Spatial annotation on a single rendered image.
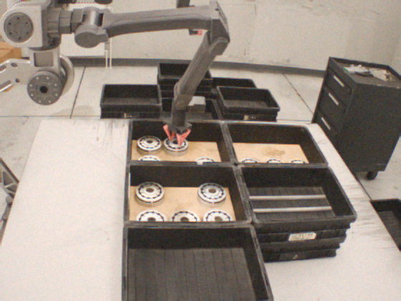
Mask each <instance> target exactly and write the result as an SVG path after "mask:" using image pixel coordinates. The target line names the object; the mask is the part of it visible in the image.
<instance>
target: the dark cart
mask: <svg viewBox="0 0 401 301"><path fill-rule="evenodd" d="M350 65H354V66H355V67H358V65H361V67H365V68H366V70H368V69H370V68H373V69H374V68H375V69H376V68H379V69H380V70H384V71H386V73H391V74H392V75H393V76H394V79H395V81H388V80H386V81H384V80H381V79H379V78H376V77H373V76H371V75H367V76H363V75H359V74H355V73H351V72H347V71H345V70H344V68H343V67H346V68H348V67H350ZM311 123H315V124H318V125H319V127H320V128H321V129H322V130H323V133H324V134H325V136H326V137H327V138H328V139H329V141H330V142H331V143H332V145H333V147H334V148H335V150H336V151H337V152H338V154H339V156H340V157H341V159H342V160H343V161H344V164H345V165H346V166H347V167H348V170H349V171H350V173H352V172H368V174H367V178H368V179H369V180H370V181H371V180H372V179H374V178H375V177H376V176H377V173H378V172H379V171H385V169H386V167H387V164H388V163H389V161H390V158H391V157H392V153H393V151H394V150H395V146H396V145H397V142H398V140H399V139H400V135H401V75H400V74H399V73H398V72H397V71H395V70H394V69H393V68H391V66H389V65H385V64H376V63H374V62H365V61H356V60H355V59H345V58H336V57H329V59H328V63H327V68H326V70H325V73H324V79H323V80H322V86H321V89H320V91H319V97H318V100H317V103H316V105H315V110H314V114H313V116H312V119H311Z"/></svg>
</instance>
